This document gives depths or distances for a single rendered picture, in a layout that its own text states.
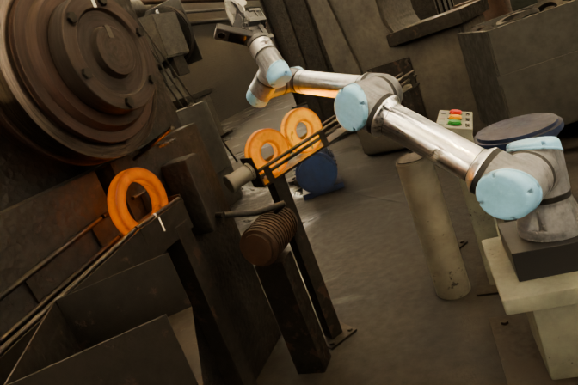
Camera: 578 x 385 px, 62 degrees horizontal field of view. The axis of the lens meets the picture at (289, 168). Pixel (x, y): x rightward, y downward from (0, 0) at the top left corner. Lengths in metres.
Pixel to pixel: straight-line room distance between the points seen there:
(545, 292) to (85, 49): 1.14
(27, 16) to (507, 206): 1.08
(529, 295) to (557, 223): 0.18
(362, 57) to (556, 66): 1.39
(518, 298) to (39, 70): 1.14
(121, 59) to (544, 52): 2.30
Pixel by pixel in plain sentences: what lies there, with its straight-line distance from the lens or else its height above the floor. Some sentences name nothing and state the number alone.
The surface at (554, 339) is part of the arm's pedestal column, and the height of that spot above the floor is 0.14.
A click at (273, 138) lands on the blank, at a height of 0.74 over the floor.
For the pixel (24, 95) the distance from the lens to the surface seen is 1.12.
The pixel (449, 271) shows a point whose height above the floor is 0.11.
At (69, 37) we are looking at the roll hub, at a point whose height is 1.16.
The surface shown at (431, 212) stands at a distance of 1.68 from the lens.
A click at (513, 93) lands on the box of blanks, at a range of 2.94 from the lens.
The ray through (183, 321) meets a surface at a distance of 0.90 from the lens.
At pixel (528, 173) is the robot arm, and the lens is 1.12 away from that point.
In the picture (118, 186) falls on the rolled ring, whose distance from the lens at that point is 1.25.
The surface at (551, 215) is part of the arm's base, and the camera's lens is 1.26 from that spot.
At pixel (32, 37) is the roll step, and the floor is 1.18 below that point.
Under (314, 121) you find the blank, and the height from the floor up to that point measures 0.73.
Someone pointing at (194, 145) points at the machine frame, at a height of 0.80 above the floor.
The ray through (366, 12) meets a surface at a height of 1.08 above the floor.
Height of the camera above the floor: 0.96
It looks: 12 degrees down
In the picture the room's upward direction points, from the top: 20 degrees counter-clockwise
